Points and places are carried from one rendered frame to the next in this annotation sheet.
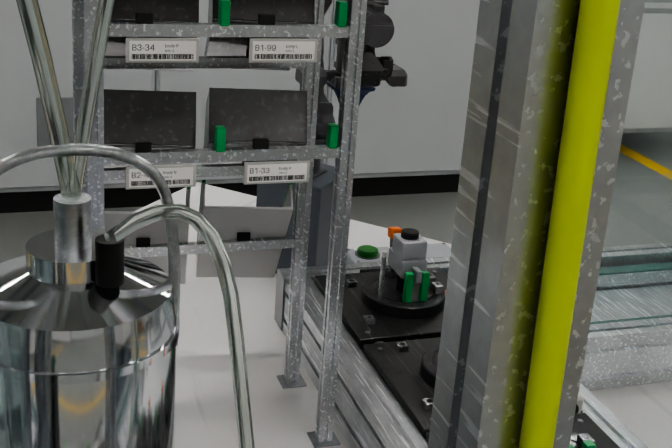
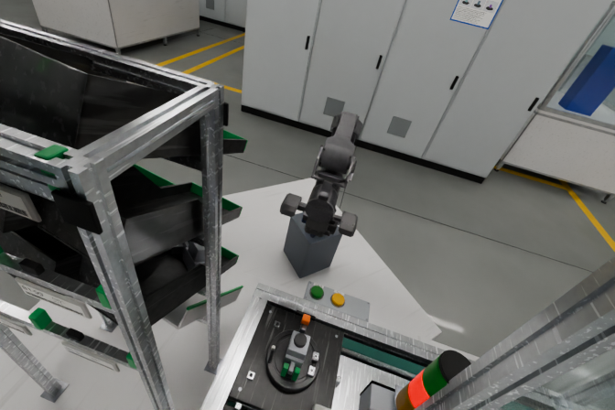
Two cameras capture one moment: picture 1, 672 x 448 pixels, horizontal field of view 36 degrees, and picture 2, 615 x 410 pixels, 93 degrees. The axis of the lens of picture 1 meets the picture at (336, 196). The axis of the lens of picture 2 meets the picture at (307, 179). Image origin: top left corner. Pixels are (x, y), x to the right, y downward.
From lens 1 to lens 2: 1.27 m
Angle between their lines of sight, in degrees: 29
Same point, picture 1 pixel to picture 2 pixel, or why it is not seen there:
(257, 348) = (226, 321)
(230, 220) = not seen: hidden behind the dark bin
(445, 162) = (476, 170)
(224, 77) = (397, 109)
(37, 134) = (324, 109)
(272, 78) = (415, 115)
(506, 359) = not seen: outside the picture
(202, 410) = not seen: hidden behind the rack
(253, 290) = (267, 268)
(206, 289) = (248, 256)
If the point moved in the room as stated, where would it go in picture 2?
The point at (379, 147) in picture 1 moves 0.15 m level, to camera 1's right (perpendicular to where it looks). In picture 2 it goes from (449, 155) to (462, 160)
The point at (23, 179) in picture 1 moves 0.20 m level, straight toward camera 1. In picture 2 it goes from (316, 123) to (311, 129)
